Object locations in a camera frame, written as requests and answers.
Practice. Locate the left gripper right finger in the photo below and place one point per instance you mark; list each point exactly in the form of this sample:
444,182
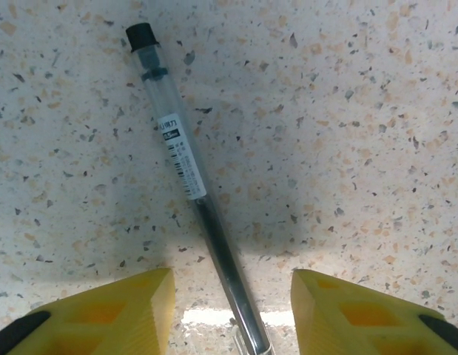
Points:
362,321

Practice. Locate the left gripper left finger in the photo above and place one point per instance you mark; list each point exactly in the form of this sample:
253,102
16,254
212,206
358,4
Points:
103,318

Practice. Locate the clear black ink pen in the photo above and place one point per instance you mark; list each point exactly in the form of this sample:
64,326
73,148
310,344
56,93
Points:
184,162

